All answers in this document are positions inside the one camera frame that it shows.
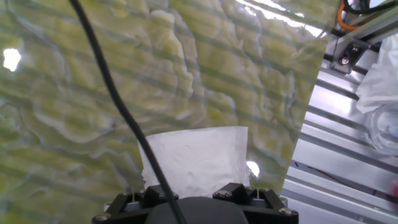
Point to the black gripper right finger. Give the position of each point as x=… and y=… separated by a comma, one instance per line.
x=236, y=191

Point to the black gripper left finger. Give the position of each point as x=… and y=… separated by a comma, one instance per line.
x=119, y=203

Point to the white toilet paper roll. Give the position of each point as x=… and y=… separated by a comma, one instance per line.
x=199, y=158

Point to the green marble pattern mat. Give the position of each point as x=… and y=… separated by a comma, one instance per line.
x=186, y=77

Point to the clear glass pitcher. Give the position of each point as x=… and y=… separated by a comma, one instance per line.
x=385, y=129

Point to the crumpled white cloth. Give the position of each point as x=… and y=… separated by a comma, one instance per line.
x=379, y=84

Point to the black metal bracket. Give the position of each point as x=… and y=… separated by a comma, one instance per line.
x=348, y=56

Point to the aluminium frame bar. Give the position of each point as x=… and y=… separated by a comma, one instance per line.
x=373, y=25

